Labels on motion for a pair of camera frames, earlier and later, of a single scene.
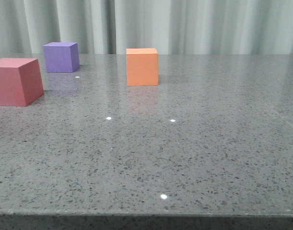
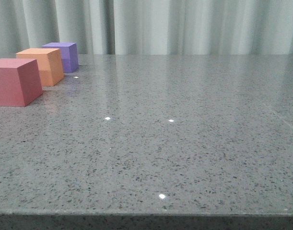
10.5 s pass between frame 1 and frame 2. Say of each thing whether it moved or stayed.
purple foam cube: stayed
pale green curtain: stayed
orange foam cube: moved
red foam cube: stayed
